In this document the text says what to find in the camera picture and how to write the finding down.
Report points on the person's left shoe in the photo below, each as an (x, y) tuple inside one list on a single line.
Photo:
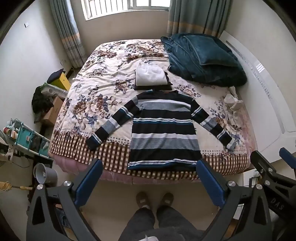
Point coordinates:
[(143, 199)]

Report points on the dark folded garment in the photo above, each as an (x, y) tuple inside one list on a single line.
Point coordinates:
[(152, 87)]

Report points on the person's right shoe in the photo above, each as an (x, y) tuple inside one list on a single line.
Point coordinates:
[(167, 198)]

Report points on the barred window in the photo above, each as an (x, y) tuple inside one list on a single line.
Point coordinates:
[(115, 4)]

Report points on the white crumpled cloth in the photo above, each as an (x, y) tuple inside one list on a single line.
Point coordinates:
[(233, 104)]

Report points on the person's grey trousers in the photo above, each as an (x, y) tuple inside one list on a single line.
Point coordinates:
[(143, 222)]

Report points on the person's shoe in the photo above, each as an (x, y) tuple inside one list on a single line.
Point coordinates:
[(143, 199), (167, 198)]

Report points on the white folded garment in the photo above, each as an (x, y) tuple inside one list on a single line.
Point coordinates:
[(150, 74)]

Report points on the grey bucket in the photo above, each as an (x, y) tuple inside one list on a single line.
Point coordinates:
[(47, 176)]

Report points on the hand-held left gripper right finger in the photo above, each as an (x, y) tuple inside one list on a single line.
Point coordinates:
[(209, 183)]

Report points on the dark cushion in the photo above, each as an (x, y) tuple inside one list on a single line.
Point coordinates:
[(55, 76)]

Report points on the teal pillow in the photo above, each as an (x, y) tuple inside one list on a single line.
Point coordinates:
[(212, 51)]

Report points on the teal quilt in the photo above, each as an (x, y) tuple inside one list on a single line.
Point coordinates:
[(182, 64)]

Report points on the dark clothes pile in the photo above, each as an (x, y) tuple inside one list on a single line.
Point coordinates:
[(40, 102)]

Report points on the pink mattress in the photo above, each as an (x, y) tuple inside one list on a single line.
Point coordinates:
[(69, 165)]

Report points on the yellow box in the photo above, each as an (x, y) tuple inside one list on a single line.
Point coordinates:
[(62, 81)]

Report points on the floral blanket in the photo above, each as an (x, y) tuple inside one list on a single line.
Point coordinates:
[(104, 76)]

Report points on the striped knit sweater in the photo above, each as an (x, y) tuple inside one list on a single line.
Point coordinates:
[(165, 129)]

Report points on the teal storage rack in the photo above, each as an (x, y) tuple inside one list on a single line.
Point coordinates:
[(27, 136)]

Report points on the white headboard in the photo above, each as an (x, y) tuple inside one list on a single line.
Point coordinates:
[(266, 92)]

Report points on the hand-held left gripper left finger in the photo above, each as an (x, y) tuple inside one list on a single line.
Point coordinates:
[(89, 180)]

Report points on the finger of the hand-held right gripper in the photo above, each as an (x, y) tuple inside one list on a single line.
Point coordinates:
[(288, 156), (262, 163)]

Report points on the cardboard box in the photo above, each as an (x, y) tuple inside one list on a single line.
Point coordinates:
[(52, 113)]

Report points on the grey-blue curtain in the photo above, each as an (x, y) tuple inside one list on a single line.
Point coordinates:
[(67, 30), (196, 16)]

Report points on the white plastic appliance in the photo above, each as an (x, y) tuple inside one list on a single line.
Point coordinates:
[(55, 89)]

